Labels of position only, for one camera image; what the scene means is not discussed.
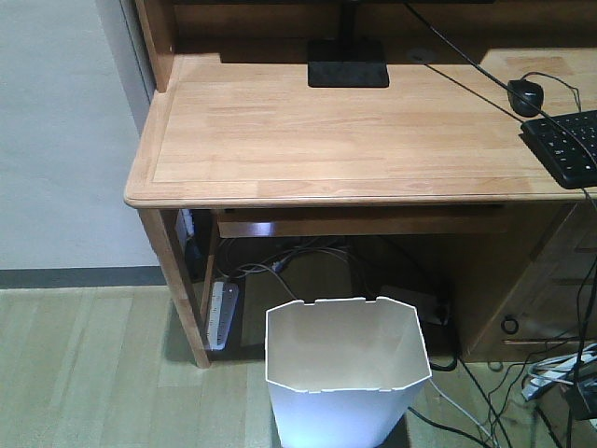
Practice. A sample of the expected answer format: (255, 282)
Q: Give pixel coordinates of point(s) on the white plastic trash bin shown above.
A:
(342, 372)

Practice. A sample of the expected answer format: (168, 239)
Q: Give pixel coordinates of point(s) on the wooden keyboard tray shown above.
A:
(240, 223)

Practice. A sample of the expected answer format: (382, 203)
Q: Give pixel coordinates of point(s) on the white power strip under desk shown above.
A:
(223, 301)

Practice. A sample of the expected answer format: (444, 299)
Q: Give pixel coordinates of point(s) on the wooden desk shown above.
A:
(234, 125)

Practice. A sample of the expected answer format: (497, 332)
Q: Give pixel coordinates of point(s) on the black monitor with stand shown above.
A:
(343, 61)

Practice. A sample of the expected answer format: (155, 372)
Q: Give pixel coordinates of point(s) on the black computer mouse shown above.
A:
(525, 97)

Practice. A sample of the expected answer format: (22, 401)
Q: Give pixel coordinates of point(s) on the black keyboard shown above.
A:
(566, 149)

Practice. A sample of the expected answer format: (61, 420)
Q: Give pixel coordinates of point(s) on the white power strip right floor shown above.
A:
(542, 375)

